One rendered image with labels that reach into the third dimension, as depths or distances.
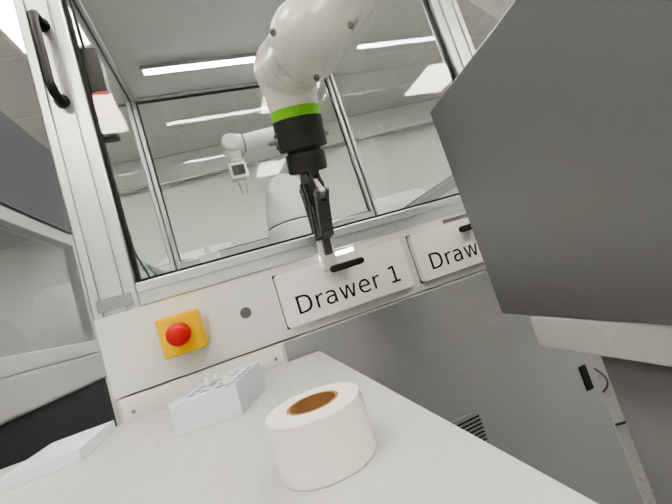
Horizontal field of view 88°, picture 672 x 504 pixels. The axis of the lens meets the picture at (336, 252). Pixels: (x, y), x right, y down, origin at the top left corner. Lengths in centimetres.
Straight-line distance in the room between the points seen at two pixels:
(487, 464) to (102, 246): 70
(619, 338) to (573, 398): 64
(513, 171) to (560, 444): 75
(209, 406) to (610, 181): 47
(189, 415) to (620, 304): 47
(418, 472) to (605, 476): 95
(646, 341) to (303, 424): 31
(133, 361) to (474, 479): 63
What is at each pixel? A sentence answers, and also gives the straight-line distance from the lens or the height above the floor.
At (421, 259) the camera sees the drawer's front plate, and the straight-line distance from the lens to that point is 80.
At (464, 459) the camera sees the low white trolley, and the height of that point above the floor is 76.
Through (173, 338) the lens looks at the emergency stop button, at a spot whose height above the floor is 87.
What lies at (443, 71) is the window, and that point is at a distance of 108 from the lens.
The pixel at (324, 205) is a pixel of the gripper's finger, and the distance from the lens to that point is 64.
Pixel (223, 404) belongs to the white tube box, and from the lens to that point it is 47.
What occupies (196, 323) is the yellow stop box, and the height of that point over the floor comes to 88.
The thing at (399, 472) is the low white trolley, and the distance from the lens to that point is 24.
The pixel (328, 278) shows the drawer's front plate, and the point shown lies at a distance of 72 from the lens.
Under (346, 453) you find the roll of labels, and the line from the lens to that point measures 25.
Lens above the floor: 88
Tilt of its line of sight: 5 degrees up
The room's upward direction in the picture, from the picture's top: 18 degrees counter-clockwise
